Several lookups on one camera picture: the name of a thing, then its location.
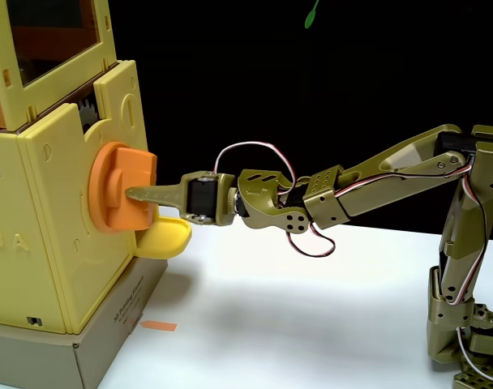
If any orange round turning knob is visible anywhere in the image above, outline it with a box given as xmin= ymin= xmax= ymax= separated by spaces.
xmin=88 ymin=141 xmax=158 ymax=234

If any yellow dispensing tray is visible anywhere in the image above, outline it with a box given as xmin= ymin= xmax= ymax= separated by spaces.
xmin=135 ymin=216 xmax=193 ymax=259

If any yellow toy vending machine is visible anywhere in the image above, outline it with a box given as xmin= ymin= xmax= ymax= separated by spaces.
xmin=0 ymin=0 xmax=161 ymax=336

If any brown cardboard box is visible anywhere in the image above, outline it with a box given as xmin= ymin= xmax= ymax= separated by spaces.
xmin=0 ymin=254 xmax=169 ymax=389

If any orange arrow tape marker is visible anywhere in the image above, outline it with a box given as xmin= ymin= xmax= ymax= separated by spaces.
xmin=139 ymin=319 xmax=178 ymax=332

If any green leaf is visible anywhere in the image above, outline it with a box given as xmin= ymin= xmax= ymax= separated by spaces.
xmin=304 ymin=0 xmax=320 ymax=30

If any red white black servo cable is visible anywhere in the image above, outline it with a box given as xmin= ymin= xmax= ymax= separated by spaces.
xmin=213 ymin=141 xmax=337 ymax=259

